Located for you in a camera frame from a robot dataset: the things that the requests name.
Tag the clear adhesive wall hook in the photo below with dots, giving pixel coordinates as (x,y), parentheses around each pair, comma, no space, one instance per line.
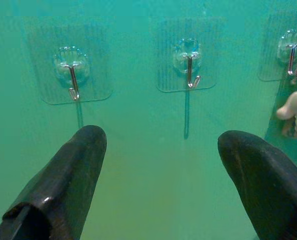
(291,60)
(72,75)
(189,72)

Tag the green panel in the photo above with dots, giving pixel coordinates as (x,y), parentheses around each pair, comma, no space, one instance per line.
(148,125)

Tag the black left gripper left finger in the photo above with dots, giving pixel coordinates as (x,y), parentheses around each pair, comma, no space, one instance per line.
(63,180)

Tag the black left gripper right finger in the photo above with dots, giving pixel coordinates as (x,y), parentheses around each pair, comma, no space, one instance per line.
(268,180)

